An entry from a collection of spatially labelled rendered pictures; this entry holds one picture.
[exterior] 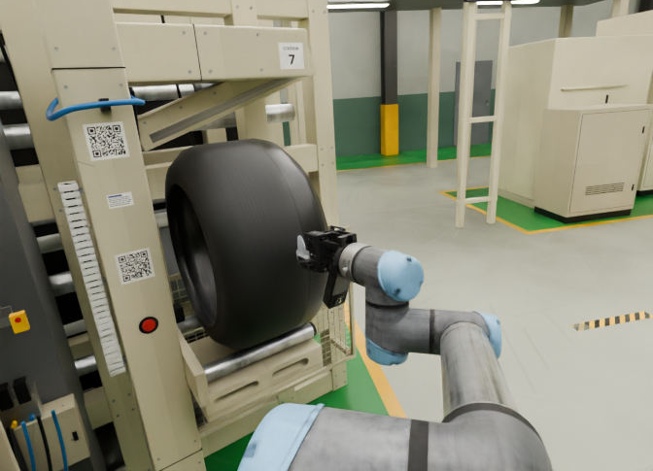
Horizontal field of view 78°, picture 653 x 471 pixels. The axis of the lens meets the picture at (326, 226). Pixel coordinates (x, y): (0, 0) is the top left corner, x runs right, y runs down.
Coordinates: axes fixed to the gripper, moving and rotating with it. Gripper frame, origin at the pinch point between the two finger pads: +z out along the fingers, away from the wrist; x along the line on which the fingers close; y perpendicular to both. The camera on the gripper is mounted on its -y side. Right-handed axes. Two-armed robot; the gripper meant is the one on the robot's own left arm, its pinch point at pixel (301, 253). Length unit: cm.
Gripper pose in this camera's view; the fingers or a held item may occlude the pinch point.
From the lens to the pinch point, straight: 94.5
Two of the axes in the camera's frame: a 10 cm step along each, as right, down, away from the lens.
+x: -8.3, 2.2, -5.2
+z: -5.5, -1.1, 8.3
